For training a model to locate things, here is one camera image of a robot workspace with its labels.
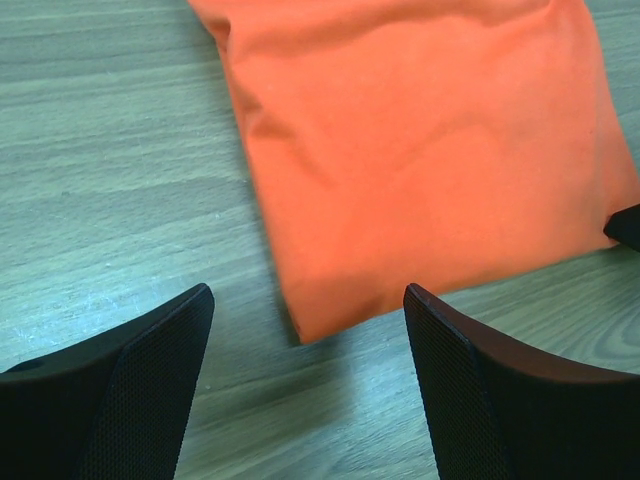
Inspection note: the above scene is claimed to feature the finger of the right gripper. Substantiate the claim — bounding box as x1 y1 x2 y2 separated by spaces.
604 204 640 249

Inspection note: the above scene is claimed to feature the orange t shirt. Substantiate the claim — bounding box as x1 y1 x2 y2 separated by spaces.
192 1 639 343

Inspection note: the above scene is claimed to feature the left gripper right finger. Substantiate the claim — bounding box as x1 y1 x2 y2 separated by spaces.
404 284 639 479

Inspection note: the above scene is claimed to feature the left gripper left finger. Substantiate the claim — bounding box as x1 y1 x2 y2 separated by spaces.
1 284 214 480

